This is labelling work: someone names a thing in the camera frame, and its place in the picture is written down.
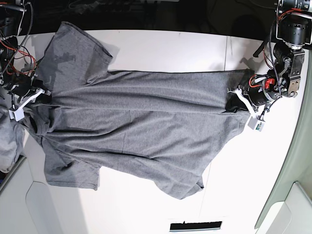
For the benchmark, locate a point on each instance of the grey t-shirt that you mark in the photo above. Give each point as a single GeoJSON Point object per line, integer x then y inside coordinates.
{"type": "Point", "coordinates": [164, 127]}

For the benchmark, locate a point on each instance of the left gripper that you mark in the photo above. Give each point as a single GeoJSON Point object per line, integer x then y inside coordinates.
{"type": "Point", "coordinates": [253, 91]}

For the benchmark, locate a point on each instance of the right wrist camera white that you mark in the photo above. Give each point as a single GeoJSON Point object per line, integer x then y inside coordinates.
{"type": "Point", "coordinates": [17, 114]}

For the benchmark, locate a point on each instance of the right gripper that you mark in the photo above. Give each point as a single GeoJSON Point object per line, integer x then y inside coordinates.
{"type": "Point", "coordinates": [23, 86]}

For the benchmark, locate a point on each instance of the grey clothes pile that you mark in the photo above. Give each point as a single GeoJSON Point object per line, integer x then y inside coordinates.
{"type": "Point", "coordinates": [11, 136]}

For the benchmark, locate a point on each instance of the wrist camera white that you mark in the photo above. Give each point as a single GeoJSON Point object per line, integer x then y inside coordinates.
{"type": "Point", "coordinates": [256, 124]}
{"type": "Point", "coordinates": [17, 114]}

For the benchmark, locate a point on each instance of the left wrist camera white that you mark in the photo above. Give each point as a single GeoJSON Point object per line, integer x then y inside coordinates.
{"type": "Point", "coordinates": [256, 124]}

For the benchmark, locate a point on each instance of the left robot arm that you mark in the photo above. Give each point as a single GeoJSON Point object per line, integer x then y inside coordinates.
{"type": "Point", "coordinates": [289, 33]}

